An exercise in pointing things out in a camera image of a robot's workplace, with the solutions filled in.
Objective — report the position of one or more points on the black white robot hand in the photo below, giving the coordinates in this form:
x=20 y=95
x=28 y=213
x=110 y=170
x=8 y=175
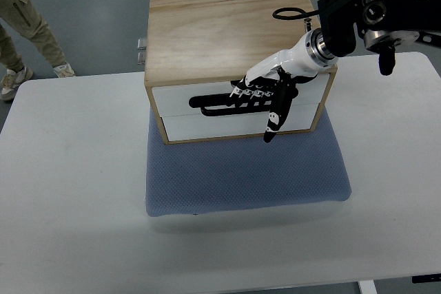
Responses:
x=278 y=75

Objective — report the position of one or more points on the white drawer black handle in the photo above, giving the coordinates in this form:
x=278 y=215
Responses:
x=174 y=100

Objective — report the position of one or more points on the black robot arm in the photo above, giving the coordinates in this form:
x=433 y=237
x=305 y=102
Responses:
x=383 y=25

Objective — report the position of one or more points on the white lower drawer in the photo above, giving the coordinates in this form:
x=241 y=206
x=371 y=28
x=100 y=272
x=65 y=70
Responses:
x=198 y=126

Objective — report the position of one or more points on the wooden drawer cabinet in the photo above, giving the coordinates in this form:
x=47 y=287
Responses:
x=207 y=41

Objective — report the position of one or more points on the blue textured mat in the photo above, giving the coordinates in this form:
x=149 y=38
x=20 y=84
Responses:
x=246 y=173

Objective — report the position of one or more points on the grey metal clamp lower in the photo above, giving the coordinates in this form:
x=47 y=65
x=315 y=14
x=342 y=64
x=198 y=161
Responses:
x=141 y=58

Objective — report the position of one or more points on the grey metal clamp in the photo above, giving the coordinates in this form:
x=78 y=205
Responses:
x=141 y=58
x=142 y=44

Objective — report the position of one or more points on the grey metal clamp upper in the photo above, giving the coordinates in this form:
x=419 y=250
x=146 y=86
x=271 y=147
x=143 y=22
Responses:
x=142 y=44

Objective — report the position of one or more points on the white table leg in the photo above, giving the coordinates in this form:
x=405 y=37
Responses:
x=367 y=287

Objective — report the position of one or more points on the person in beige trousers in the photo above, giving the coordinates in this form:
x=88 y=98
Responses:
x=22 y=16

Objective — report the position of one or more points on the black bracket under table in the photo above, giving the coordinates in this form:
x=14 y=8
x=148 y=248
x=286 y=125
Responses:
x=420 y=279

